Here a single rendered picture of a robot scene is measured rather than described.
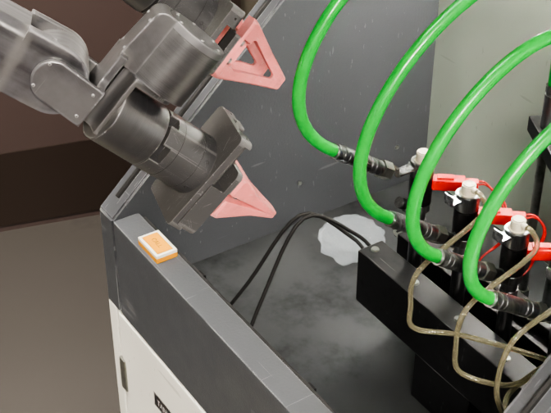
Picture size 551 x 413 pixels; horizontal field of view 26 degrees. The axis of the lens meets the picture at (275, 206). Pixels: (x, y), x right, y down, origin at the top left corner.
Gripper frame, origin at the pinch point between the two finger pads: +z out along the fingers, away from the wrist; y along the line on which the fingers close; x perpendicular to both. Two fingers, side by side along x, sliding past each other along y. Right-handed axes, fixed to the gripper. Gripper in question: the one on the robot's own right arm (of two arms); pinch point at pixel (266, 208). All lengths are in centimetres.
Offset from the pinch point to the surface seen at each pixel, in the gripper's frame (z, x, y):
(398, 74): 6.6, 7.5, 16.5
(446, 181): 29.4, 16.7, 9.2
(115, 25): 62, 178, -35
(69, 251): 85, 165, -89
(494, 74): 10.1, 1.0, 22.8
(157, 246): 16.0, 33.2, -22.1
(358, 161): 9.6, 6.4, 7.3
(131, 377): 33, 41, -45
